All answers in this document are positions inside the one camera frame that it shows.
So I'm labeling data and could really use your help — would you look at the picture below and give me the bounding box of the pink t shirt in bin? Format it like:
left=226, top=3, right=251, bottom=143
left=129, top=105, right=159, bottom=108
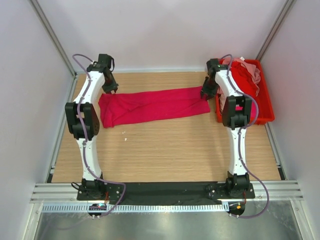
left=217, top=57, right=261, bottom=115

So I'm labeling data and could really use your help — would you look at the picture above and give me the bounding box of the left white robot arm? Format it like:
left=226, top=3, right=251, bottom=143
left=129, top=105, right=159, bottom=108
left=64, top=53, right=119, bottom=200

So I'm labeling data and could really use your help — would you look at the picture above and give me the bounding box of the left corner aluminium post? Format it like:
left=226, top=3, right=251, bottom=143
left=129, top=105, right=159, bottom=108
left=28, top=0, right=77, bottom=78

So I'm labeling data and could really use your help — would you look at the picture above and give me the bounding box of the red t shirt in bin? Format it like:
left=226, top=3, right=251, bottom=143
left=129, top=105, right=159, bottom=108
left=230, top=61, right=259, bottom=97

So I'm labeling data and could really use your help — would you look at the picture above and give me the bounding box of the crimson t shirt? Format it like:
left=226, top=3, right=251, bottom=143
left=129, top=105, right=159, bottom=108
left=98, top=86, right=210, bottom=128

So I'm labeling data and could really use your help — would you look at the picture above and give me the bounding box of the slotted cable duct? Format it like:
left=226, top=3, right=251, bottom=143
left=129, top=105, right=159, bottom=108
left=42, top=202, right=229, bottom=214

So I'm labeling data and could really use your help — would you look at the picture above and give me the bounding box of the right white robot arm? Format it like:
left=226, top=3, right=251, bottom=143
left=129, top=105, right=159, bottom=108
left=200, top=58, right=252, bottom=200

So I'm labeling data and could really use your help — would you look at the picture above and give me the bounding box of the magenta t shirt in bin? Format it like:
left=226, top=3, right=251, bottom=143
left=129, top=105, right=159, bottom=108
left=250, top=101, right=259, bottom=120

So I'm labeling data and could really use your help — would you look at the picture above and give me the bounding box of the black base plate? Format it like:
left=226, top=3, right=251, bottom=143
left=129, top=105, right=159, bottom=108
left=71, top=180, right=256, bottom=203

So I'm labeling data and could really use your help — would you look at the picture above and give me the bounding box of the aluminium frame rail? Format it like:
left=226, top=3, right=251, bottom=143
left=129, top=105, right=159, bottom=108
left=30, top=180, right=304, bottom=203

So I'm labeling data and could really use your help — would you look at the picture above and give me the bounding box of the red plastic bin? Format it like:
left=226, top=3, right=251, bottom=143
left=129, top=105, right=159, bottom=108
left=214, top=58, right=275, bottom=125

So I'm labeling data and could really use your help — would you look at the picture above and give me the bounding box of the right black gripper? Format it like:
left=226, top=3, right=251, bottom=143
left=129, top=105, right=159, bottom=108
left=200, top=76, right=219, bottom=100

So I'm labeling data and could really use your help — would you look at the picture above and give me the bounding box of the right corner aluminium post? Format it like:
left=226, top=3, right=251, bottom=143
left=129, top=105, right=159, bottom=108
left=255, top=0, right=297, bottom=61

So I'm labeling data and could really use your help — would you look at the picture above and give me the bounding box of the corner aluminium post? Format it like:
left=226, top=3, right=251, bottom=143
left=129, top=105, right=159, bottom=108
left=255, top=0, right=297, bottom=61
left=28, top=0, right=77, bottom=78

